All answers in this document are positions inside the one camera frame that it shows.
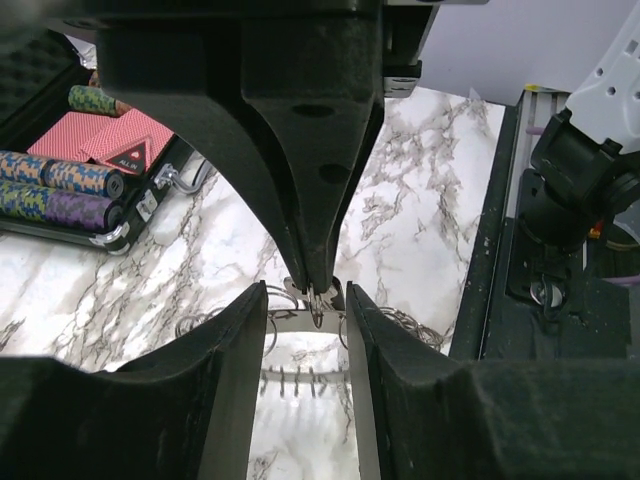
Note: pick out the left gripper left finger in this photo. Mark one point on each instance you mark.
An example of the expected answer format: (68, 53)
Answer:
(183, 411)

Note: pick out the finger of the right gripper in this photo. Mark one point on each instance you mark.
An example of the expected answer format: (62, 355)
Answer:
(180, 63)

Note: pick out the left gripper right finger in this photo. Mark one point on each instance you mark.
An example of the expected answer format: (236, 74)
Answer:
(422, 415)

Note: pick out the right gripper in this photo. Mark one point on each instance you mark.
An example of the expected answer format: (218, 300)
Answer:
(317, 81)

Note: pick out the round metal keyring disc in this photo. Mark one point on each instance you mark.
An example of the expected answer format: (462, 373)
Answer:
(320, 330)

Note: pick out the key with black tag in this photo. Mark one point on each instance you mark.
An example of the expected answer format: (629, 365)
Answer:
(310, 295)

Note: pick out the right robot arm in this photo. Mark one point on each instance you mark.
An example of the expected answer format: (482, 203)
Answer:
(604, 107)

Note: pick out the green poker chip stack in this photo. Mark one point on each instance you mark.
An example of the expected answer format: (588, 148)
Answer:
(92, 100)

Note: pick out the pink playing card deck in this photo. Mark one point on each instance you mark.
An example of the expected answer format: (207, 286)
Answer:
(81, 137)

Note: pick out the black poker chip case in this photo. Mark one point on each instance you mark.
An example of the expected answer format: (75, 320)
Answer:
(77, 165)

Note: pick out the black front mounting rail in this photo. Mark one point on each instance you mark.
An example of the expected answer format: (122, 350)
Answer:
(550, 274)

